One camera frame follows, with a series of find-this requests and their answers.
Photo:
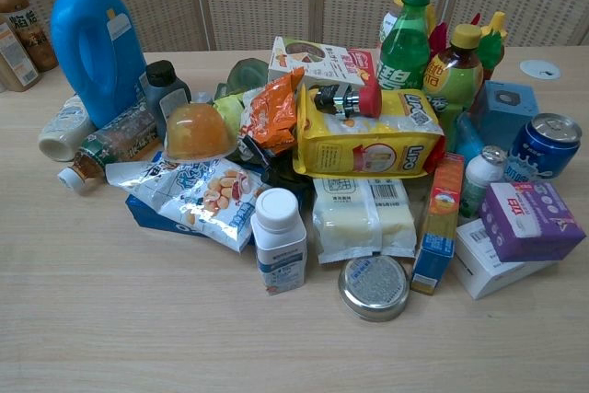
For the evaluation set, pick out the red snack box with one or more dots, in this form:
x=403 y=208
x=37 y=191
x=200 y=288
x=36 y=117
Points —
x=363 y=68

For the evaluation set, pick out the white cake picture box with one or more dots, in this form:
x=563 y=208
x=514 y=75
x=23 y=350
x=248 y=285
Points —
x=299 y=61

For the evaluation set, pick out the beige drink carton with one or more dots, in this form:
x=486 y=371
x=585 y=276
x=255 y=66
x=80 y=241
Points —
x=14 y=64

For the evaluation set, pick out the small white foil-capped bottle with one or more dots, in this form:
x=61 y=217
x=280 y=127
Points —
x=483 y=176

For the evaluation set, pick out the light blue cardboard box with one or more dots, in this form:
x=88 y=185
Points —
x=506 y=107

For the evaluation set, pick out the blue detergent bottle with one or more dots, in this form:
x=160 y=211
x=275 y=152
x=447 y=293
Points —
x=99 y=50

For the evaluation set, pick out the white lying yogurt bottle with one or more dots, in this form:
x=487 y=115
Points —
x=62 y=128

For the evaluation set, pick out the round metal tin can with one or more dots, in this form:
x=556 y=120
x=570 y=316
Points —
x=373 y=282

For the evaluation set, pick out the yellow capped green tea bottle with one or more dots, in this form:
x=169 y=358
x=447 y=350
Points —
x=453 y=75

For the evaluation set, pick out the white capped milk bottle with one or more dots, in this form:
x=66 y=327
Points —
x=279 y=246

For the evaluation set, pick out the white cheese slice package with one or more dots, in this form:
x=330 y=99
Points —
x=363 y=223

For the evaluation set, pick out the green soda bottle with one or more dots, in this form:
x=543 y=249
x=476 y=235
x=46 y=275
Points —
x=405 y=50

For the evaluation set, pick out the purple soap box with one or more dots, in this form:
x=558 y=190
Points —
x=529 y=223

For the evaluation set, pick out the lying brown tea bottle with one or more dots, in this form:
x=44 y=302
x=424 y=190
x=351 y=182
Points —
x=112 y=144

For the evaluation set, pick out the green wrapped vegetable pack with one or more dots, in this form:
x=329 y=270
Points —
x=241 y=77

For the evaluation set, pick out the orange blue pasta box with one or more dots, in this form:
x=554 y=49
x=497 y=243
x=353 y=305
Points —
x=439 y=227

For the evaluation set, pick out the dark grey capped bottle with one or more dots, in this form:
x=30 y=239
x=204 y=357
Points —
x=163 y=94

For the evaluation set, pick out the yellow Lipo biscuit bag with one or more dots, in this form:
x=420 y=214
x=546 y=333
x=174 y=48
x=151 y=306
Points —
x=368 y=144

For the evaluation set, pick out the orange snack packet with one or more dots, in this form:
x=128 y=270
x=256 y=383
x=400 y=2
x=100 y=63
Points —
x=271 y=114

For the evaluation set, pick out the white barcode box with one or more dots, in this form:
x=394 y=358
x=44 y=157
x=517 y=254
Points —
x=488 y=269

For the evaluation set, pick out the brown milk tea bottle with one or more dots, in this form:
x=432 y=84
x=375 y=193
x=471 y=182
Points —
x=28 y=25

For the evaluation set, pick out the blue drink can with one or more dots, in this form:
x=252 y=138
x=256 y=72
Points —
x=545 y=146

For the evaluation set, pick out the white blue peanut snack bag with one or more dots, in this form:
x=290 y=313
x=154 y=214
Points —
x=202 y=195

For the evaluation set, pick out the orange jelly cup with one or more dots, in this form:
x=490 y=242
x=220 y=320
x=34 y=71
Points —
x=198 y=130

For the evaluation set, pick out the red green toy bottle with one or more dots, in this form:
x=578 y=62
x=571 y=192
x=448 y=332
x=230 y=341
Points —
x=492 y=45

